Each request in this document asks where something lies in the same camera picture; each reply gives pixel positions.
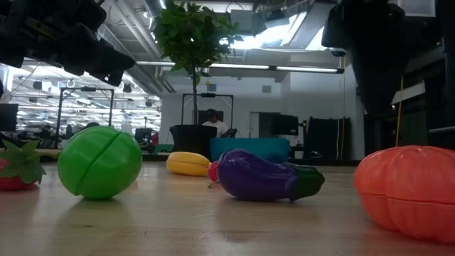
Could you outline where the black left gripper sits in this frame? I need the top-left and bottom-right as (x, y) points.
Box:
(35, 21), (137, 87)

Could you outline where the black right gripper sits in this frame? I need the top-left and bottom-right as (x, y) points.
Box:
(343, 35), (410, 119)

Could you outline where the orange toy pumpkin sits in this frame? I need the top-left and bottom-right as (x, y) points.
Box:
(353, 144), (455, 245)

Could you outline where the yellow toy banana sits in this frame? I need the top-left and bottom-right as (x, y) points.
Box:
(165, 151), (212, 178)

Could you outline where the purple toy eggplant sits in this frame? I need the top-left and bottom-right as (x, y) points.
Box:
(216, 148), (326, 203)

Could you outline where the blue plastic tupperware container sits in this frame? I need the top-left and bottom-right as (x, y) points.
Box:
(209, 137), (291, 166)

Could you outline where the person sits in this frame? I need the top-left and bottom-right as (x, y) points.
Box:
(200, 107), (238, 139)
(73, 121), (103, 139)

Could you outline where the black partition panel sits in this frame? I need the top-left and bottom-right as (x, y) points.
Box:
(306, 116), (352, 161)

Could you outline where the green plant in black pot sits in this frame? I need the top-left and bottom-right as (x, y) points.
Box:
(151, 0), (245, 164)

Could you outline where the round green toy fruit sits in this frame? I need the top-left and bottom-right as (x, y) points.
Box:
(56, 125), (144, 201)

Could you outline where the black monitor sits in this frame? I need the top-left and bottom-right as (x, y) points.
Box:
(270, 113), (300, 137)
(0, 102), (19, 132)

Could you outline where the long ceiling light strip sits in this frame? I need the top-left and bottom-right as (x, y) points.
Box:
(134, 60), (345, 75)

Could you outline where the red strawberry with green leaves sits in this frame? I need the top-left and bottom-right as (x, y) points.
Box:
(0, 139), (48, 192)

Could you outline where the red toy cherry with stem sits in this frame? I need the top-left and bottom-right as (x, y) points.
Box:
(207, 160), (220, 188)

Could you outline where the yellow strap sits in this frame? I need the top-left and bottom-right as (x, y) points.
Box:
(394, 76), (406, 148)

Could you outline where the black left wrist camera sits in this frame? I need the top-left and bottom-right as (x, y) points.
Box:
(67, 0), (107, 35)

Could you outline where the black gantry frame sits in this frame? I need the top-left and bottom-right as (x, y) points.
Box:
(181, 92), (235, 126)
(54, 86), (115, 149)

